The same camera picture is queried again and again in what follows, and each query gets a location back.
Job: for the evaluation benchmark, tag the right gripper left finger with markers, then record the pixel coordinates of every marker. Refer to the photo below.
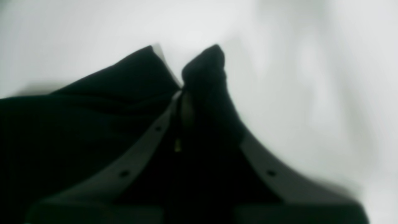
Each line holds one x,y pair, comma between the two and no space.
91,201

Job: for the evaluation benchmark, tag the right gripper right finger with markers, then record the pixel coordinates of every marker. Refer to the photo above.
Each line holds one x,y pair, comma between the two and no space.
303,201

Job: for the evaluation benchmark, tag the black T-shirt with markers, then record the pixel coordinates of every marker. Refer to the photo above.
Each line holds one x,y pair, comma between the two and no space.
198,173

